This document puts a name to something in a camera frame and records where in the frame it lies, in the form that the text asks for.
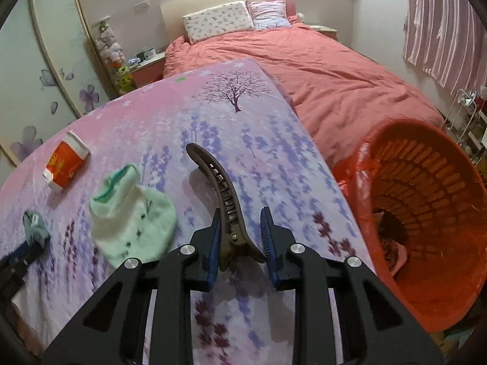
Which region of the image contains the white floral pillow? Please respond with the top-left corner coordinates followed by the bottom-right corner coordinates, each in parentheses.
top-left (183, 1), bottom-right (255, 45)

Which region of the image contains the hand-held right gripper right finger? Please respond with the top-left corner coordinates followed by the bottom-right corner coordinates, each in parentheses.
top-left (259, 206), bottom-right (444, 365)

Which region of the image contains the salmon pink duvet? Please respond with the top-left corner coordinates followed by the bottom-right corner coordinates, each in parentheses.
top-left (163, 23), bottom-right (447, 169)

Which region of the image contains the brown hair clip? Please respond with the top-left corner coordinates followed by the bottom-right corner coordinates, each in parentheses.
top-left (186, 142), bottom-right (267, 273)

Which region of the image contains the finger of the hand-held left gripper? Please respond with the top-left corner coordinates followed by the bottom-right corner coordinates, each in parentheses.
top-left (0, 240), bottom-right (43, 305)

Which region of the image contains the flower print sliding wardrobe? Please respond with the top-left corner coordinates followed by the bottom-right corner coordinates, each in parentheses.
top-left (0, 0), bottom-right (115, 168)

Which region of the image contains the red plastic basket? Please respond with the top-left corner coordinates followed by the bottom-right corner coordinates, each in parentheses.
top-left (335, 119), bottom-right (487, 334)

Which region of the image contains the white wire rack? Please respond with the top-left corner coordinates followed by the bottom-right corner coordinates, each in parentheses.
top-left (443, 85), bottom-right (487, 160)

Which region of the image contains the plush toy bouquet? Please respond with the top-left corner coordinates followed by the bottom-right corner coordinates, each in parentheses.
top-left (91, 16), bottom-right (135, 94)

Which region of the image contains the beige nightstand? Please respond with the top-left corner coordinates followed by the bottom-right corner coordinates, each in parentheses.
top-left (306, 24), bottom-right (338, 41)

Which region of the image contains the light green sock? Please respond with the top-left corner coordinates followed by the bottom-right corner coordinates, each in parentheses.
top-left (89, 163), bottom-right (178, 269)

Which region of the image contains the pink striped curtain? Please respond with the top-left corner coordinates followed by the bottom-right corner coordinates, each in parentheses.
top-left (402, 0), bottom-right (487, 96)

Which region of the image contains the pink white nightstand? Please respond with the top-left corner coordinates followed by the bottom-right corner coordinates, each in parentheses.
top-left (131, 51), bottom-right (167, 88)

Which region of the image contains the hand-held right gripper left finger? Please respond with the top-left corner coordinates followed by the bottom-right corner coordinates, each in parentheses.
top-left (44, 209), bottom-right (223, 365)

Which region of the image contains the pink striped pillow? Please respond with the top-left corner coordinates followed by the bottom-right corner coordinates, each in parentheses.
top-left (247, 0), bottom-right (292, 30)

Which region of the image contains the teal sock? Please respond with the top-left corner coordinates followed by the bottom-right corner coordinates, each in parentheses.
top-left (22, 211), bottom-right (51, 246)

